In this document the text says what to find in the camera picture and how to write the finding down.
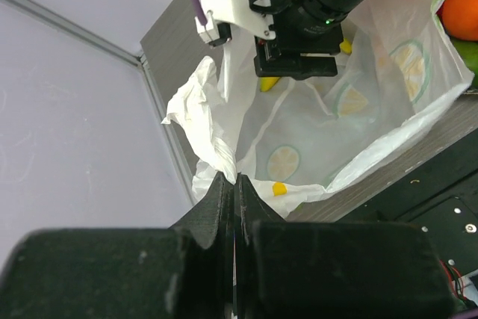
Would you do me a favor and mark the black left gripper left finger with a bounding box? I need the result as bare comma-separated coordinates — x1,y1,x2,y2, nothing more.
171,173,234,249

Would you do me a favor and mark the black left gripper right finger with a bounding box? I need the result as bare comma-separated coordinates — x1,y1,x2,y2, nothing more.
235,174,285,244

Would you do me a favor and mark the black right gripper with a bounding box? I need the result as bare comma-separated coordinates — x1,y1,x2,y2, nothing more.
249,0,350,80

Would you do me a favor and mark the single yellow fake banana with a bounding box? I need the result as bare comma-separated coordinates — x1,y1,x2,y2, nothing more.
259,39,353,92

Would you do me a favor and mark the white plastic bag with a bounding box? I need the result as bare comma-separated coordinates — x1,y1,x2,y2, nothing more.
164,0,473,216

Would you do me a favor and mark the fake orange fruit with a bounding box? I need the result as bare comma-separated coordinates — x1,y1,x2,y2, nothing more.
442,0,477,41

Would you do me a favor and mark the green orange fake mango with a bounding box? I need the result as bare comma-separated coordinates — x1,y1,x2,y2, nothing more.
451,37,477,75

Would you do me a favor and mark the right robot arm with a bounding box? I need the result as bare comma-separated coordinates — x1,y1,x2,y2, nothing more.
249,0,364,80

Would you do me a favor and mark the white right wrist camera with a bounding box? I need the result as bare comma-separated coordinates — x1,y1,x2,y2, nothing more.
195,0,276,45

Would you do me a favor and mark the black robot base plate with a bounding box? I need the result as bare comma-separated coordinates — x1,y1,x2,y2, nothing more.
317,132,477,318

